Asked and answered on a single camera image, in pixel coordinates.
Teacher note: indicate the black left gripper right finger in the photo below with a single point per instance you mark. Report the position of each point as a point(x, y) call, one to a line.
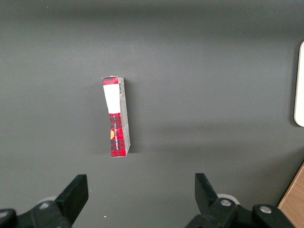
point(213, 209)

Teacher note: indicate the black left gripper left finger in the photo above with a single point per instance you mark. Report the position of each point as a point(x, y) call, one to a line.
point(69, 199)

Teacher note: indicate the cream plastic tray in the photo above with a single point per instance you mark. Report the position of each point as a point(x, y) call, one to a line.
point(299, 90)

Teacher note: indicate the wooden two-drawer cabinet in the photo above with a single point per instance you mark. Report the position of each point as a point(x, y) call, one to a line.
point(293, 202)

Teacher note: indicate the red plaid cardboard box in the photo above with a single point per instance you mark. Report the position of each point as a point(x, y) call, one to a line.
point(117, 118)

